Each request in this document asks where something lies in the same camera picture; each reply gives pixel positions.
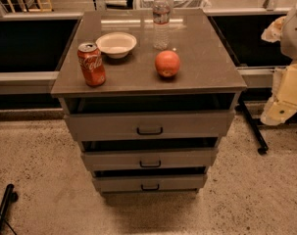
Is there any clear plastic water bottle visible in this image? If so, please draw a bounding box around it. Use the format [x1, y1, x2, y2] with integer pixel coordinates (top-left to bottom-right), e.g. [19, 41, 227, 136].
[152, 0, 171, 50]

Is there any white wire basket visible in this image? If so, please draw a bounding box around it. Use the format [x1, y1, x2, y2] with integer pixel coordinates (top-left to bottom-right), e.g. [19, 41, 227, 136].
[133, 0, 212, 10]

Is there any white bowl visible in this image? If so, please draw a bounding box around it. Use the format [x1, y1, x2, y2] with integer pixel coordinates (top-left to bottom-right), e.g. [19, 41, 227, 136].
[96, 32, 137, 59]

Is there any grey bottom drawer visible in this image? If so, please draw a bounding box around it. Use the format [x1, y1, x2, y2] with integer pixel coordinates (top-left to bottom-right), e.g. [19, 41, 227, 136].
[93, 174, 207, 193]

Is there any red apple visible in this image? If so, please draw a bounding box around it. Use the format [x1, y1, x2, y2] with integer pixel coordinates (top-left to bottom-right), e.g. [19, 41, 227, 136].
[155, 50, 180, 77]

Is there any black stand leg left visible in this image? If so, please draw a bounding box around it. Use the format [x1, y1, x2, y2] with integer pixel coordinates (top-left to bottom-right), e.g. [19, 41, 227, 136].
[0, 183, 19, 235]

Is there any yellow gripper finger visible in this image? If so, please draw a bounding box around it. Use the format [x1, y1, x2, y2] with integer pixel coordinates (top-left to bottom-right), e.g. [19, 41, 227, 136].
[261, 16, 285, 43]

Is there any grey top drawer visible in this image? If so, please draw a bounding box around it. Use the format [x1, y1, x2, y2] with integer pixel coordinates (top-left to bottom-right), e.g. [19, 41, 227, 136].
[65, 111, 234, 141]

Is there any black stand leg right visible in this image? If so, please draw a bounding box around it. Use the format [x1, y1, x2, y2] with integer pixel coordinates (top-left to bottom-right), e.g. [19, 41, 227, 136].
[235, 95, 297, 156]

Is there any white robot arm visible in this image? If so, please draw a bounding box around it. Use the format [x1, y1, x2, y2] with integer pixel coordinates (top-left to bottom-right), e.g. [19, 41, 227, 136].
[261, 2, 297, 126]

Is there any grey drawer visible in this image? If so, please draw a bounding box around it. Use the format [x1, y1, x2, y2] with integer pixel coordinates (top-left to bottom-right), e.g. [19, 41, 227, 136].
[65, 111, 234, 141]
[81, 148, 218, 171]
[93, 174, 207, 193]

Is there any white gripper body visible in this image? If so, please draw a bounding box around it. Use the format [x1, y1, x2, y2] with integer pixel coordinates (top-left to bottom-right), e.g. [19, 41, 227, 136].
[261, 62, 297, 126]

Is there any black stand leg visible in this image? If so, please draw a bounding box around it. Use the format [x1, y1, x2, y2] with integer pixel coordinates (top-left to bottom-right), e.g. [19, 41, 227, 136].
[0, 183, 19, 235]
[235, 95, 297, 156]

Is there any grey middle drawer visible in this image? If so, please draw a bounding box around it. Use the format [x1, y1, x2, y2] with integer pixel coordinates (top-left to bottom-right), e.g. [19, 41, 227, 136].
[81, 148, 218, 171]

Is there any red cola can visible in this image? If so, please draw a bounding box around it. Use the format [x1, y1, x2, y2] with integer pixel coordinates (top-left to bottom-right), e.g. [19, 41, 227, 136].
[77, 42, 106, 86]

